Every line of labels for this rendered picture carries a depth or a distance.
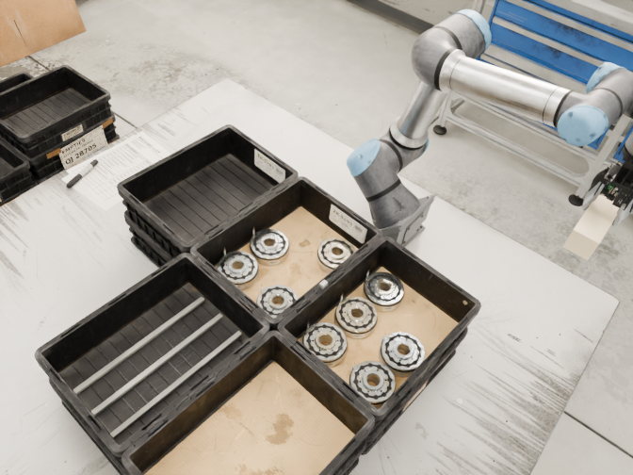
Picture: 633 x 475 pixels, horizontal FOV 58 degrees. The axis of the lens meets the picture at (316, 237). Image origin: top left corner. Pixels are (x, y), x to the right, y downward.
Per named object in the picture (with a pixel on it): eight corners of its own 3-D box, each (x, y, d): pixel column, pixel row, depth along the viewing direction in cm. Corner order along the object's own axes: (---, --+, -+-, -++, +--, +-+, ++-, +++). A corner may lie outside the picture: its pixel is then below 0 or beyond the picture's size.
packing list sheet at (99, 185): (138, 129, 200) (138, 127, 199) (185, 159, 192) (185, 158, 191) (56, 175, 182) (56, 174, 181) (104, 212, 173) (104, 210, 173)
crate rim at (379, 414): (383, 239, 148) (385, 234, 146) (481, 309, 136) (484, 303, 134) (273, 332, 127) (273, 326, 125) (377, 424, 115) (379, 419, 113)
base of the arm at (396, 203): (389, 211, 181) (373, 184, 179) (428, 196, 171) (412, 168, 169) (367, 234, 171) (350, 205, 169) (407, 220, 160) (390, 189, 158)
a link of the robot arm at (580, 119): (388, 40, 128) (602, 110, 100) (419, 23, 133) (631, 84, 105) (389, 87, 136) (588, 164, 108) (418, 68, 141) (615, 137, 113)
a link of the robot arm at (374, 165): (356, 200, 171) (333, 161, 169) (385, 178, 177) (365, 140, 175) (380, 194, 161) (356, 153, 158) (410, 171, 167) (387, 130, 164)
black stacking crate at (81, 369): (190, 280, 146) (186, 252, 138) (270, 353, 134) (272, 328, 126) (47, 380, 125) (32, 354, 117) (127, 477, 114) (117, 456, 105)
